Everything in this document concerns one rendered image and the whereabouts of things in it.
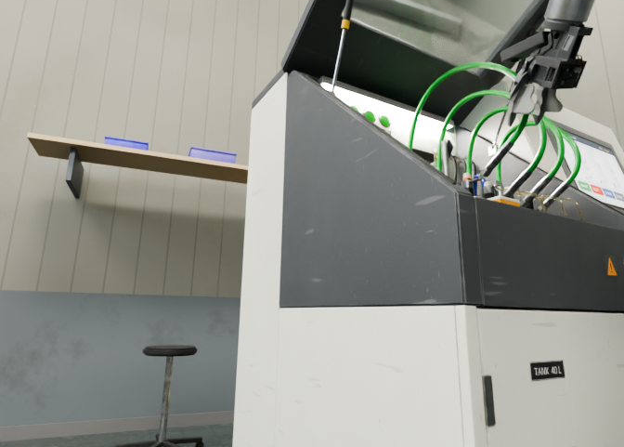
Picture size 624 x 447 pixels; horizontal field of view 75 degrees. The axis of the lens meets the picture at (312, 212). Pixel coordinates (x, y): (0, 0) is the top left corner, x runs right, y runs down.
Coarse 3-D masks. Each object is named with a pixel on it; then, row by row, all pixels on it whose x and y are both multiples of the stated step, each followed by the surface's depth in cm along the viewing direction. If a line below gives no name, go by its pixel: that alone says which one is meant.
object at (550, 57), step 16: (560, 32) 79; (576, 32) 76; (544, 48) 82; (560, 48) 79; (576, 48) 78; (528, 64) 85; (544, 64) 81; (560, 64) 78; (576, 64) 79; (544, 80) 81; (560, 80) 80; (576, 80) 82
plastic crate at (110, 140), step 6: (108, 138) 273; (114, 138) 274; (120, 138) 275; (108, 144) 272; (114, 144) 273; (120, 144) 275; (126, 144) 276; (132, 144) 278; (138, 144) 279; (144, 144) 281
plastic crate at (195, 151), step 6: (192, 150) 291; (198, 150) 293; (204, 150) 294; (210, 150) 295; (192, 156) 290; (198, 156) 292; (204, 156) 293; (210, 156) 295; (216, 156) 297; (222, 156) 298; (228, 156) 300; (234, 156) 302; (228, 162) 299; (234, 162) 301
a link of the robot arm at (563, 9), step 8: (552, 0) 77; (560, 0) 76; (568, 0) 75; (576, 0) 74; (584, 0) 74; (592, 0) 75; (552, 8) 77; (560, 8) 76; (568, 8) 75; (576, 8) 75; (584, 8) 75; (544, 16) 80; (552, 16) 77; (560, 16) 76; (568, 16) 76; (576, 16) 76; (584, 16) 76; (576, 24) 77
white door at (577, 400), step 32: (480, 320) 56; (512, 320) 59; (544, 320) 63; (576, 320) 67; (608, 320) 72; (480, 352) 55; (512, 352) 58; (544, 352) 62; (576, 352) 66; (608, 352) 70; (512, 384) 57; (544, 384) 60; (576, 384) 64; (608, 384) 68; (512, 416) 55; (544, 416) 59; (576, 416) 62; (608, 416) 67
